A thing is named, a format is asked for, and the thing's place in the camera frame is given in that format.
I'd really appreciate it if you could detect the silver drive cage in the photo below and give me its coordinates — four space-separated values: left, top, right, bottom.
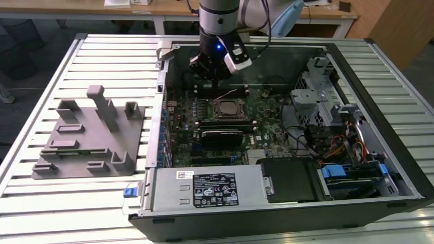
290 57 343 128

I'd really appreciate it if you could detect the metal locking lever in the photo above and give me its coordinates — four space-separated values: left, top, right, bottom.
215 88 240 100

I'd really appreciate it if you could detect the black expansion slot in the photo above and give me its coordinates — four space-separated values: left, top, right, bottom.
191 156 247 165

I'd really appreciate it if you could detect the black chair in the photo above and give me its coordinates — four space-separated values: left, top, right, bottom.
0 19 45 81

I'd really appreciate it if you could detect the silver power supply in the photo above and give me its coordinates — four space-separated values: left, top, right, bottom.
139 166 268 211

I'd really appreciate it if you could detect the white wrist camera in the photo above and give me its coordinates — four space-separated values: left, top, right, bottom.
223 35 253 76

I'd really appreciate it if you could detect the black open PC case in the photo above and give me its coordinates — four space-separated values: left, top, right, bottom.
127 40 434 242

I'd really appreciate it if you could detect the white box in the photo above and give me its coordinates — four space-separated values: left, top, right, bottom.
103 0 132 10

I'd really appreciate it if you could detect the black graphics card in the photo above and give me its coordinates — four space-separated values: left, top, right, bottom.
199 129 244 148

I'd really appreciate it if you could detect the black plastic shroud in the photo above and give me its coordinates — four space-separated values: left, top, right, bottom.
255 157 331 204

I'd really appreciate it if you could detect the silver chipset heatsink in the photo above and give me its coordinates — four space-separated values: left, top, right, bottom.
247 149 268 160

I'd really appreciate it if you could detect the silver CPU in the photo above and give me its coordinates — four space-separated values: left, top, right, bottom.
219 102 239 115

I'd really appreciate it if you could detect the grey parts rack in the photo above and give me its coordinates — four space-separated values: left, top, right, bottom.
30 85 147 180

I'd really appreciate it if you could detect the wooden cabinet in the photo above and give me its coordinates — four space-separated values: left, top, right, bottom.
347 0 434 71

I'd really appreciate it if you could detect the green motherboard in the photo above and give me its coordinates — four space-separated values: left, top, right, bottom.
164 85 298 168

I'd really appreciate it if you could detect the CPU socket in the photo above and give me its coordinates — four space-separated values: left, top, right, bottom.
208 98 248 121

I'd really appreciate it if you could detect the wooden desk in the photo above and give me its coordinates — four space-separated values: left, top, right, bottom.
0 0 360 35

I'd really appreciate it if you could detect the coloured wire bundle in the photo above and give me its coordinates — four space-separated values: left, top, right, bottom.
318 119 368 163

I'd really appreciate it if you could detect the metal socket cover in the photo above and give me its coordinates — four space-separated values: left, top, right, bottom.
211 98 247 120

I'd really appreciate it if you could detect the hard disk in blue carrier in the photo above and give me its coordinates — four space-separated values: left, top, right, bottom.
316 164 388 201

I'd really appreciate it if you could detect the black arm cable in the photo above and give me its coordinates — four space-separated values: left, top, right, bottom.
236 0 274 62

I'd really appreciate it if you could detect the black RAM slot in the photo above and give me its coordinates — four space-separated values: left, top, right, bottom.
197 128 256 132
195 91 249 95
195 85 249 89
197 119 256 124
197 125 256 129
197 123 256 127
195 88 249 92

